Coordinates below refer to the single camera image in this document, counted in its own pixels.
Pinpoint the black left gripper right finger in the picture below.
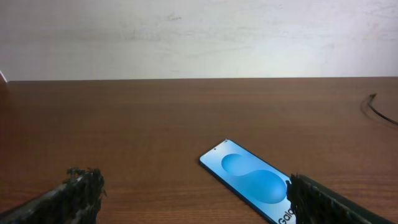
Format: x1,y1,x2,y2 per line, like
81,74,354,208
287,174,392,224

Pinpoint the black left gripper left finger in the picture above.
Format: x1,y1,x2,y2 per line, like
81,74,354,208
1,167,105,224

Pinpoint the blue Samsung Galaxy smartphone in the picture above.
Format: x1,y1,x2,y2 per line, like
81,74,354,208
199,139,296,224

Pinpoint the black USB charging cable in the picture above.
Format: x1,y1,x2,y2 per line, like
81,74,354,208
368,93,398,126

